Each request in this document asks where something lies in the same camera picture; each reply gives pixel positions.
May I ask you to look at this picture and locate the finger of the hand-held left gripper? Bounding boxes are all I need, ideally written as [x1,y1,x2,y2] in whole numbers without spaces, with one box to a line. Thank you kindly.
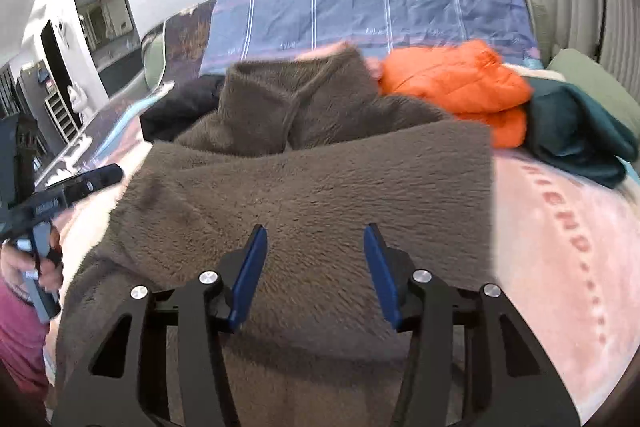
[62,164,125,204]

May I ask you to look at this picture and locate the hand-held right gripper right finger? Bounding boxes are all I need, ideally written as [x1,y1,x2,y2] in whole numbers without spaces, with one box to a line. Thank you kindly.
[363,222,583,427]

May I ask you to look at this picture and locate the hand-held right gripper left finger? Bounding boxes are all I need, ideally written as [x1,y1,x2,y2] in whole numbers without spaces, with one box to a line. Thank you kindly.
[52,223,268,427]

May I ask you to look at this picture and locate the brown fleece jacket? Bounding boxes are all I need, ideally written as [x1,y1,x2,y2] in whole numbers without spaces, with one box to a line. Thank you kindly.
[52,47,496,427]

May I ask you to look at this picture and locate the person's left hand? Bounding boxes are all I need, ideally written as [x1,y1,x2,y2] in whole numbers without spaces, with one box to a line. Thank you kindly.
[0,227,65,304]

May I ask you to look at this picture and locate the white shelf rack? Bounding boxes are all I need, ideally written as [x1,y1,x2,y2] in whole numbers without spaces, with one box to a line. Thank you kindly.
[44,87,82,146]

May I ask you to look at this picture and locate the white figurine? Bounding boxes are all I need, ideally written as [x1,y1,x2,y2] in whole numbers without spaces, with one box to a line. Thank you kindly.
[67,84,94,124]

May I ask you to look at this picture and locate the black cabinet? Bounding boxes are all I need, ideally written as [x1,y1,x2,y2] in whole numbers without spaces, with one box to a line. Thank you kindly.
[40,19,76,108]

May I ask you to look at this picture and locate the black garment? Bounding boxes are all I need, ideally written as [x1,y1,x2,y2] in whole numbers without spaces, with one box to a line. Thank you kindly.
[140,77,226,142]

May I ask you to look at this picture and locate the orange and cream blanket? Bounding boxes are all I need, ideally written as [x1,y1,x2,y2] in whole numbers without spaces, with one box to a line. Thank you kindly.
[45,57,640,413]

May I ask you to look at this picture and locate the dark patterned pillow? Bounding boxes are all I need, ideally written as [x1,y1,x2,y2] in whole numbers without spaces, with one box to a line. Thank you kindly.
[142,0,217,92]

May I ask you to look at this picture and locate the orange puffer jacket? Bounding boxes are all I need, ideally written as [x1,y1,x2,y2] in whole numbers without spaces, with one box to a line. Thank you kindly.
[377,39,533,150]

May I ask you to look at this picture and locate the dark teal garment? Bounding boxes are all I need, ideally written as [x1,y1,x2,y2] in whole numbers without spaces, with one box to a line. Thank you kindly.
[522,77,639,190]

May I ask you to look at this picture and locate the blue plaid bedding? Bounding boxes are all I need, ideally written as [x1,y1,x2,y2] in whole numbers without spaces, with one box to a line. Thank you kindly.
[199,0,538,78]

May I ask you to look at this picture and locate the pale green pillow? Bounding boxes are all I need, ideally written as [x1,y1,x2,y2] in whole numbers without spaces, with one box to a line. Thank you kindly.
[545,48,640,135]

